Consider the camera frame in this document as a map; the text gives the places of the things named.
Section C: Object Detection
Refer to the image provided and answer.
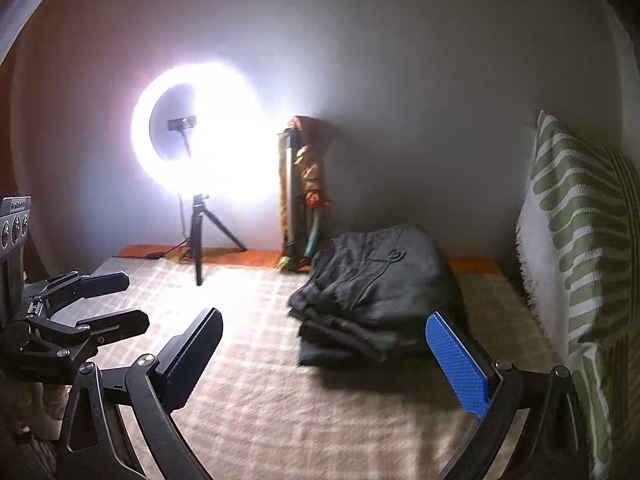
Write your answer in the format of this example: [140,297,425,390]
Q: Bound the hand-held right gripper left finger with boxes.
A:
[55,307,224,480]

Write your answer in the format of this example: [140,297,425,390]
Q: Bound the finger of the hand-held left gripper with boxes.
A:
[15,308,151,357]
[27,271,131,307]

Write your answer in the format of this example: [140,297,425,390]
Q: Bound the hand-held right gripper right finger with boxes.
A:
[425,310,591,480]

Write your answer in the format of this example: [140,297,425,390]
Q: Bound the grey pants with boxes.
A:
[289,225,467,356]

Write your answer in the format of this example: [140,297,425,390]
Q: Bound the orange sheet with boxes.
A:
[115,244,503,276]

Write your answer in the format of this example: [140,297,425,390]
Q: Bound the beige checked blanket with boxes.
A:
[50,257,576,480]

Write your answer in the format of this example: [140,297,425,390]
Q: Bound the black tripod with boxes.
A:
[172,194,248,287]

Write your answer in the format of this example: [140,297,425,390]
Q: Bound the stack of dark folded clothes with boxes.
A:
[297,305,441,368]

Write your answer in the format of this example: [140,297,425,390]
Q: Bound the green and white striped pillow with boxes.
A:
[515,111,640,480]

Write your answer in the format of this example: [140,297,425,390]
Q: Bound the folded silver light stand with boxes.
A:
[277,130,306,261]

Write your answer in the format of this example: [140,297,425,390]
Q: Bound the olive striped cushion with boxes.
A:
[602,149,640,480]

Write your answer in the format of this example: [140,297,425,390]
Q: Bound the black power cable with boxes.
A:
[142,195,196,261]

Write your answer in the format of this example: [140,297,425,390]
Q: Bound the white ring light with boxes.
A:
[131,62,273,206]

